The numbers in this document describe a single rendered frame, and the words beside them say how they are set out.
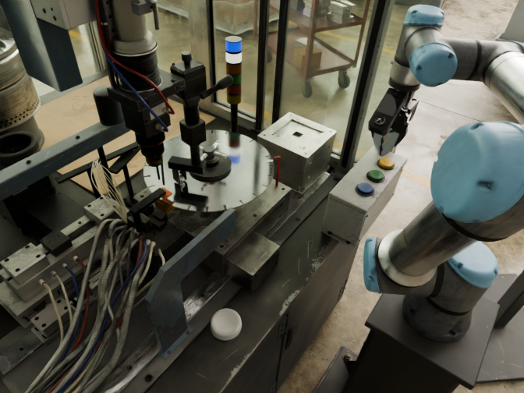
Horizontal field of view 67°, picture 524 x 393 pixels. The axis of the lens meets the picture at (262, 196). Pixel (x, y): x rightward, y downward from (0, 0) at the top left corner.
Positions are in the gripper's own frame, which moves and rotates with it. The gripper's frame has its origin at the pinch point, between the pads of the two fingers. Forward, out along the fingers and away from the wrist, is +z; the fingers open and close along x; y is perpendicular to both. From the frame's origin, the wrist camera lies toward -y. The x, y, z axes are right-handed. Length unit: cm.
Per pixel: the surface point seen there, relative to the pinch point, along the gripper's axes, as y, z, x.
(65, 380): -82, 16, 24
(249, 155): -19.3, 2.7, 28.1
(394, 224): 81, 100, 1
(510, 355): 37, 96, -67
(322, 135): 8.2, 8.1, 20.8
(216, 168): -29.9, 1.4, 30.6
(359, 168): 1.0, 8.3, 4.8
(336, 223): -13.7, 17.1, 2.5
